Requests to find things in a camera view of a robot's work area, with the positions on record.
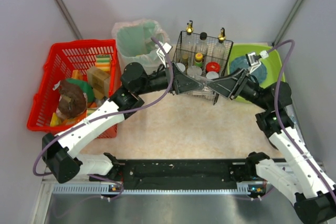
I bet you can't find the clear glass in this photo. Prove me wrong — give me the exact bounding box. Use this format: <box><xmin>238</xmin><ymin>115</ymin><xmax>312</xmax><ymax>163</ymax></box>
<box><xmin>192</xmin><ymin>76</ymin><xmax>215</xmax><ymax>100</ymax></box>

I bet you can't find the teal ceramic plate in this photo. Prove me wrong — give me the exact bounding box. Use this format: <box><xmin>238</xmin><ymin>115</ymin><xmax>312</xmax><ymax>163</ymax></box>
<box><xmin>229</xmin><ymin>56</ymin><xmax>267</xmax><ymax>83</ymax></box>

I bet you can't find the black cap clear bottle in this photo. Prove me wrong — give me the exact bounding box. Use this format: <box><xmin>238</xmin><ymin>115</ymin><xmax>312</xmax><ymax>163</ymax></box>
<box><xmin>195</xmin><ymin>32</ymin><xmax>208</xmax><ymax>56</ymax></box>

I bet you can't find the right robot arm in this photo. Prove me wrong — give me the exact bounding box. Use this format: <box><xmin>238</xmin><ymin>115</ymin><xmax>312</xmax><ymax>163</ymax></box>
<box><xmin>206</xmin><ymin>69</ymin><xmax>335</xmax><ymax>223</ymax></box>

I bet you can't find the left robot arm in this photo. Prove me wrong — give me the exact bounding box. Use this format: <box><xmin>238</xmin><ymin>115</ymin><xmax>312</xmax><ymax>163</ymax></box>
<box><xmin>42</xmin><ymin>62</ymin><xmax>204</xmax><ymax>183</ymax></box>

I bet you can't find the silver lid spice jar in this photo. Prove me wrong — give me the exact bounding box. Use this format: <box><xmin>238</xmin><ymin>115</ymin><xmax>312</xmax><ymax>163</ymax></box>
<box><xmin>175</xmin><ymin>62</ymin><xmax>186</xmax><ymax>73</ymax></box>

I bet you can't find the small gold cap bottle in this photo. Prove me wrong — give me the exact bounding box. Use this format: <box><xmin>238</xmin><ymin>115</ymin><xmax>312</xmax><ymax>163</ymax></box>
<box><xmin>181</xmin><ymin>54</ymin><xmax>189</xmax><ymax>68</ymax></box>

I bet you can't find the red lid sauce jar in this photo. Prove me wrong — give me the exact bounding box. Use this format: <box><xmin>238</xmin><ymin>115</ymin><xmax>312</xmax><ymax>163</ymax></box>
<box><xmin>205</xmin><ymin>61</ymin><xmax>221</xmax><ymax>73</ymax></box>

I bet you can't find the yellow cap sauce bottle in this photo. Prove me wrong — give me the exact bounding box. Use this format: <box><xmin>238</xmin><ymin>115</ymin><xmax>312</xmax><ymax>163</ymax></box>
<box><xmin>193</xmin><ymin>52</ymin><xmax>203</xmax><ymax>68</ymax></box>

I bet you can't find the green plastic tub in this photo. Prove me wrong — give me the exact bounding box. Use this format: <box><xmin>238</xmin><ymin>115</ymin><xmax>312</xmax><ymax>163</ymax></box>
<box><xmin>227</xmin><ymin>44</ymin><xmax>282</xmax><ymax>88</ymax></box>

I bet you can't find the striped sponge pack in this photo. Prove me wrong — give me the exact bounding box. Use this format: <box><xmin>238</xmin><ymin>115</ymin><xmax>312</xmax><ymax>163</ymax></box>
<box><xmin>95</xmin><ymin>54</ymin><xmax>111</xmax><ymax>72</ymax></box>

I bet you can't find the cardboard box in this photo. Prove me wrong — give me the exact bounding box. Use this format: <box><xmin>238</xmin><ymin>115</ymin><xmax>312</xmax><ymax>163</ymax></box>
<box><xmin>86</xmin><ymin>66</ymin><xmax>110</xmax><ymax>97</ymax></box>

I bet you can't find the green bin with plastic bag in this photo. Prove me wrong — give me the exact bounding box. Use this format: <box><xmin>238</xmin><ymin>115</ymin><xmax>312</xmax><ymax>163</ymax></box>
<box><xmin>111</xmin><ymin>19</ymin><xmax>170</xmax><ymax>74</ymax></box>

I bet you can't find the gold pourer glass bottle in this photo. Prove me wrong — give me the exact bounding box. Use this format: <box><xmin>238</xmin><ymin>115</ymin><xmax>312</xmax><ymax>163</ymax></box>
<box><xmin>183</xmin><ymin>20</ymin><xmax>196</xmax><ymax>51</ymax></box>

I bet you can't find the brown crumpled bag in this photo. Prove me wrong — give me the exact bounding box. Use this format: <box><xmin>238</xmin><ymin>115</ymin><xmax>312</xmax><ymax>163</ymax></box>
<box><xmin>58</xmin><ymin>80</ymin><xmax>87</xmax><ymax>118</ymax></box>

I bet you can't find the red plastic basket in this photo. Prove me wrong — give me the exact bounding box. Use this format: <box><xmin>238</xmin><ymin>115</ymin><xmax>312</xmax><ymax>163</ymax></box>
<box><xmin>27</xmin><ymin>39</ymin><xmax>121</xmax><ymax>135</ymax></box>

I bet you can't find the black wire rack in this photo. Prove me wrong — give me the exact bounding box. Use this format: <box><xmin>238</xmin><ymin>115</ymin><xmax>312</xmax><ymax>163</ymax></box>
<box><xmin>167</xmin><ymin>30</ymin><xmax>234</xmax><ymax>105</ymax></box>

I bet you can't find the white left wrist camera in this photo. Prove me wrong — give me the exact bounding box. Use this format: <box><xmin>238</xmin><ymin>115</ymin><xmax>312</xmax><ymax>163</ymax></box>
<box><xmin>156</xmin><ymin>42</ymin><xmax>173</xmax><ymax>66</ymax></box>

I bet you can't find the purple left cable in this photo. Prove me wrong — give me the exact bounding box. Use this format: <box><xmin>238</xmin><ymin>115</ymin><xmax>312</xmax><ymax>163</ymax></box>
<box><xmin>33</xmin><ymin>36</ymin><xmax>174</xmax><ymax>201</ymax></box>

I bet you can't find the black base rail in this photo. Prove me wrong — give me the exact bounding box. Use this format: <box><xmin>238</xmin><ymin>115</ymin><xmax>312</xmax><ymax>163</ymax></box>
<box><xmin>104</xmin><ymin>159</ymin><xmax>265</xmax><ymax>190</ymax></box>

